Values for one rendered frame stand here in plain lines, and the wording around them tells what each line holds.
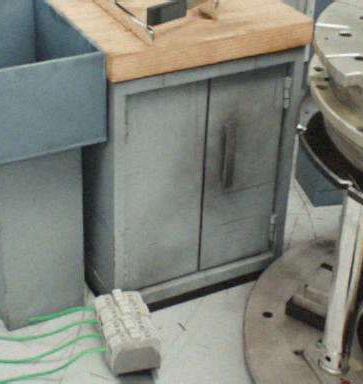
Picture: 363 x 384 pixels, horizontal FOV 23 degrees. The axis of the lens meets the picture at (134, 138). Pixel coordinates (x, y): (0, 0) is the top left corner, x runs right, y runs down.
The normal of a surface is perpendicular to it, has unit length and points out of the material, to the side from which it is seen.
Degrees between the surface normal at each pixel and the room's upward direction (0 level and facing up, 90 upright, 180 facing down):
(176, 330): 0
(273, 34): 90
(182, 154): 90
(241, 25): 0
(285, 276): 0
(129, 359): 90
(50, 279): 90
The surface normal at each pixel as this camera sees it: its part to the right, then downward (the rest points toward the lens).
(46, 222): 0.43, 0.44
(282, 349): 0.01, -0.88
